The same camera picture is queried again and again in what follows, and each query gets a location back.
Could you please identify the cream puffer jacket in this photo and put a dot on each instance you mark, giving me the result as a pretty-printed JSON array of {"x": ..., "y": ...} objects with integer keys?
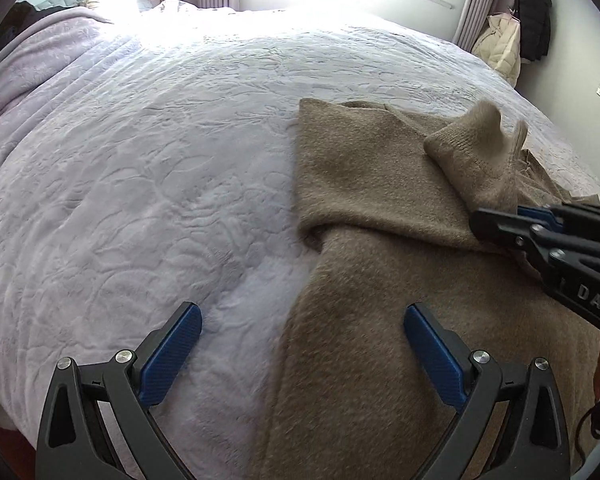
[{"x": 500, "y": 45}]

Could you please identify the white embossed bedspread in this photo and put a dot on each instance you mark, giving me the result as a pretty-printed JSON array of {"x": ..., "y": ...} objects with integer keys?
[{"x": 155, "y": 170}]

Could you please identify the black hanging coat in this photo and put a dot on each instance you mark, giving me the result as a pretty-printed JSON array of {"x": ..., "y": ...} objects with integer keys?
[{"x": 532, "y": 17}]

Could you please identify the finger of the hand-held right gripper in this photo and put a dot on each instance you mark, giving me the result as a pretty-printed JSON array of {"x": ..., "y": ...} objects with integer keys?
[
  {"x": 502, "y": 230},
  {"x": 540, "y": 215}
]

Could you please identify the brown knit sweater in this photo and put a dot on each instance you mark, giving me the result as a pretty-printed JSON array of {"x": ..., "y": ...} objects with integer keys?
[{"x": 395, "y": 270}]

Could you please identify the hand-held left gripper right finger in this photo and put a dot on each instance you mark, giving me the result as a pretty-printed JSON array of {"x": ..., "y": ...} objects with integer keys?
[{"x": 435, "y": 355}]

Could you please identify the dark cloth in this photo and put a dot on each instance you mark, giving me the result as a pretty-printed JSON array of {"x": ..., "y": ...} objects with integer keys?
[{"x": 17, "y": 22}]

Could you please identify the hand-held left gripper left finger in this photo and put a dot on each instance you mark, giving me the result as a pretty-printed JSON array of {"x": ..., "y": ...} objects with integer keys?
[{"x": 172, "y": 350}]

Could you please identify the lilac folded blanket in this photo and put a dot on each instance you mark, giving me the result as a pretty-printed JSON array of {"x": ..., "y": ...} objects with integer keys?
[{"x": 25, "y": 65}]

